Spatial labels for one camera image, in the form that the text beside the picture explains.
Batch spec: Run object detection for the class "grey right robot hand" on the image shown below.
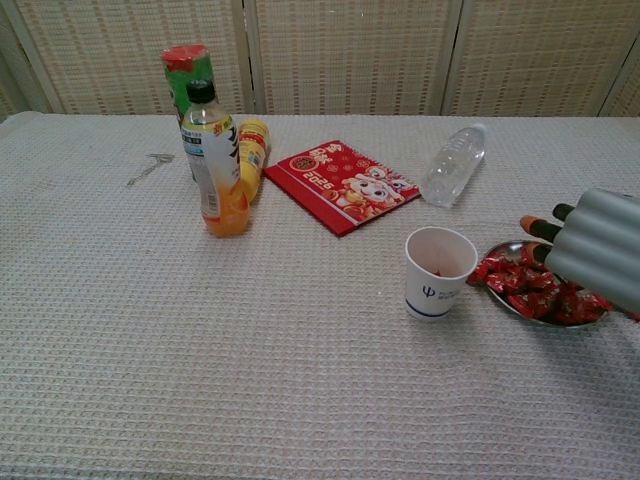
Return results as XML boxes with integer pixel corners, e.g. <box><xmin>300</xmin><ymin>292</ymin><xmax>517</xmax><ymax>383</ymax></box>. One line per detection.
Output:
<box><xmin>519</xmin><ymin>188</ymin><xmax>640</xmax><ymax>316</ymax></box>

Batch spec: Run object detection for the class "white paper cup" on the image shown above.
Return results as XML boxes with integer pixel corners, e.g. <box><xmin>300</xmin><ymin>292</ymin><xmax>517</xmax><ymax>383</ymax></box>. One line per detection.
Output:
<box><xmin>404</xmin><ymin>225</ymin><xmax>480</xmax><ymax>322</ymax></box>

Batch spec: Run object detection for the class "round steel plate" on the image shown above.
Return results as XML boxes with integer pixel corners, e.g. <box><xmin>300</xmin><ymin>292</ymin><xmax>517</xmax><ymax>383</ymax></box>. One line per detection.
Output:
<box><xmin>482</xmin><ymin>239</ymin><xmax>611</xmax><ymax>329</ymax></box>

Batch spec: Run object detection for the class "woven bamboo screen panel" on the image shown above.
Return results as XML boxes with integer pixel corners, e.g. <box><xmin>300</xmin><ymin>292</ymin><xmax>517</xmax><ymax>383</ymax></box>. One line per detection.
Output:
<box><xmin>442</xmin><ymin>0</ymin><xmax>640</xmax><ymax>119</ymax></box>
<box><xmin>0</xmin><ymin>0</ymin><xmax>54</xmax><ymax>124</ymax></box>
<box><xmin>247</xmin><ymin>0</ymin><xmax>461</xmax><ymax>117</ymax></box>
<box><xmin>9</xmin><ymin>0</ymin><xmax>251</xmax><ymax>117</ymax></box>
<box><xmin>599</xmin><ymin>47</ymin><xmax>640</xmax><ymax>119</ymax></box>

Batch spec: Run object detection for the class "clear plastic water bottle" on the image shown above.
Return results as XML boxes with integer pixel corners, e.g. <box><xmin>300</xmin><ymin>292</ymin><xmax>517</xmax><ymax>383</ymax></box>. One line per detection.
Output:
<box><xmin>418</xmin><ymin>123</ymin><xmax>489</xmax><ymax>209</ymax></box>

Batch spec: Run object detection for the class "red 2026 spiral calendar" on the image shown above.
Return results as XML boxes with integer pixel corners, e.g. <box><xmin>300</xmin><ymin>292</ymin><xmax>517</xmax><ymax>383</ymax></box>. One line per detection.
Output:
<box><xmin>263</xmin><ymin>139</ymin><xmax>422</xmax><ymax>238</ymax></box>

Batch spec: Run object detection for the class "white woven tablecloth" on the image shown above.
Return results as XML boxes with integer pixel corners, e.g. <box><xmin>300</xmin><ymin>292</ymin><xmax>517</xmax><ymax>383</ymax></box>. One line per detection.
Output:
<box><xmin>0</xmin><ymin>112</ymin><xmax>640</xmax><ymax>480</ymax></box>

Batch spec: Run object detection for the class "yellow bottle green cap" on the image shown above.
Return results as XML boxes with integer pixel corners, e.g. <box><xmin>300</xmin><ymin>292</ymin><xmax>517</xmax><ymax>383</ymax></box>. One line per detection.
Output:
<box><xmin>234</xmin><ymin>117</ymin><xmax>272</xmax><ymax>206</ymax></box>

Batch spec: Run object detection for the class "orange juice bottle black cap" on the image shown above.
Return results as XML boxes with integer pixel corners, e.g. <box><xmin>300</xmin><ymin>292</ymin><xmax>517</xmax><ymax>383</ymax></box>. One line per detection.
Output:
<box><xmin>179</xmin><ymin>78</ymin><xmax>252</xmax><ymax>239</ymax></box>

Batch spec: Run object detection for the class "green chip can red lid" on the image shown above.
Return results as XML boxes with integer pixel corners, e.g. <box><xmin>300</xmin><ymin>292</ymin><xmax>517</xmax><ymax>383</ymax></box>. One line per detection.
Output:
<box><xmin>159</xmin><ymin>43</ymin><xmax>216</xmax><ymax>184</ymax></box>

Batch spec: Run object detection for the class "thin metal wire clip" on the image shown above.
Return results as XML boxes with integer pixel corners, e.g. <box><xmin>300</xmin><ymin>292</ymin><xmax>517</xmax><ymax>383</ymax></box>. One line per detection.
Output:
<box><xmin>125</xmin><ymin>152</ymin><xmax>176</xmax><ymax>187</ymax></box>

